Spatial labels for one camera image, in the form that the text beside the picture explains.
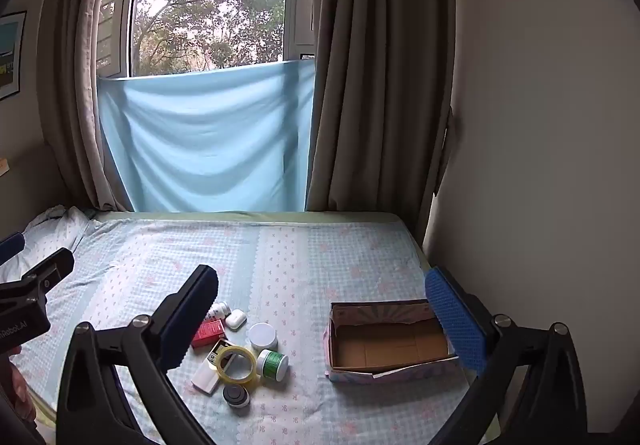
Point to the brown curtain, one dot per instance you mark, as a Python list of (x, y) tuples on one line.
[(67, 88), (381, 104)]

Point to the framed wall picture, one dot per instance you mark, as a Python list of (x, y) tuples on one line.
[(11, 37)]

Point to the yellow tape roll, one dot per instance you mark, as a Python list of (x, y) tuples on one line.
[(236, 365)]

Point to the white pill bottle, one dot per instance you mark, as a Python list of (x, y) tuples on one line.
[(219, 310)]

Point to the cardboard box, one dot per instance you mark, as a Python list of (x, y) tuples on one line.
[(385, 342)]

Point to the white earbuds case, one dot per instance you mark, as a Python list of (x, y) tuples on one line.
[(235, 320)]

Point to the person's left hand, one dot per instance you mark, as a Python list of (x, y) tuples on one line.
[(14, 385)]

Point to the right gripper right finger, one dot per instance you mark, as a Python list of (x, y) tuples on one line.
[(551, 404)]

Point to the small black round container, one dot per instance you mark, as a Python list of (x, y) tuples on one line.
[(236, 396)]

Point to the red medicine box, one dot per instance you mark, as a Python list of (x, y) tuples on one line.
[(209, 333)]

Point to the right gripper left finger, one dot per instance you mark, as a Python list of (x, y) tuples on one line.
[(92, 405)]

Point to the pale green cream jar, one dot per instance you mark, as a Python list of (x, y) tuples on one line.
[(262, 336)]

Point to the green label white jar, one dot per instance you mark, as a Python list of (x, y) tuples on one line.
[(272, 365)]

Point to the brown right curtain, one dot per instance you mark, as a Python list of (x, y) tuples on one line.
[(381, 104)]

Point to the white pillow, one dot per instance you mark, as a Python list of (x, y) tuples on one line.
[(54, 229)]

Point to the light blue hanging cloth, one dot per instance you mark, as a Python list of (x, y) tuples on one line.
[(234, 139)]

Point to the white remote control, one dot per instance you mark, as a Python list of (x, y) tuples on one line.
[(206, 378)]

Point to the brown left curtain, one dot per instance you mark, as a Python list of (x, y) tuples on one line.
[(67, 88)]

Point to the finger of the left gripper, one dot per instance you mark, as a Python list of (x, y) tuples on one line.
[(48, 273), (11, 246)]

